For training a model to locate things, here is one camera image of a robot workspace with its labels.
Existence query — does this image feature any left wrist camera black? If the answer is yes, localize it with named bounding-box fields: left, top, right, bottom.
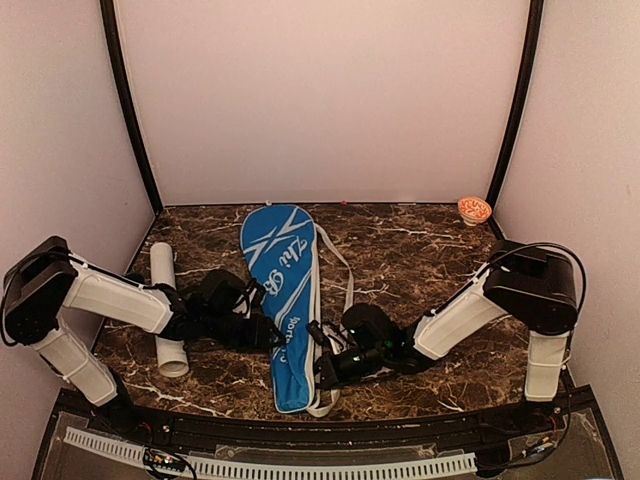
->
left=233, top=278, right=266, bottom=319

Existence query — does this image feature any white slotted cable duct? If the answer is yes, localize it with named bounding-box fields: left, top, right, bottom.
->
left=63, top=427, right=477, bottom=479

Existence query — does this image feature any small circuit board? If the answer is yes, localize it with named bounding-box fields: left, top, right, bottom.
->
left=142, top=448, right=185, bottom=472

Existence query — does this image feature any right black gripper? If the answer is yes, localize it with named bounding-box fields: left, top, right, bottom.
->
left=299, top=343, right=388, bottom=390

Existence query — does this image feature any blue racket bag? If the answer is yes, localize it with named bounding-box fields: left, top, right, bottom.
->
left=240, top=204, right=346, bottom=418

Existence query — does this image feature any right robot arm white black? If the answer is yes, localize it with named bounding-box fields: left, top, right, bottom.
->
left=314, top=240, right=587, bottom=434

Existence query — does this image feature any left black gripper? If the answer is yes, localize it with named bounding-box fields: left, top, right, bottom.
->
left=203, top=311, right=287, bottom=354

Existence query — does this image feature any white shuttlecock tube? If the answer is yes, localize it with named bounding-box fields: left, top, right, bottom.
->
left=149, top=241, right=190, bottom=378

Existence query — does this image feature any black cup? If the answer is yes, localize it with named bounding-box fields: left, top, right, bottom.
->
left=125, top=272, right=145, bottom=284

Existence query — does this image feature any black front table rail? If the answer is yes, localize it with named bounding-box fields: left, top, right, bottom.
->
left=89, top=397, right=568, bottom=453

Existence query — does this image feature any orange patterned small bowl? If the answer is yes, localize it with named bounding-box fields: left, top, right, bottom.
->
left=457, top=196, right=493, bottom=227

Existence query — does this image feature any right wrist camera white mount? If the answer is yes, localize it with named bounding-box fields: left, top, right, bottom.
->
left=307, top=320, right=356, bottom=355

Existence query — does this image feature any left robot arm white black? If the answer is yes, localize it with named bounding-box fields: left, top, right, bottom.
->
left=1, top=236, right=285, bottom=436

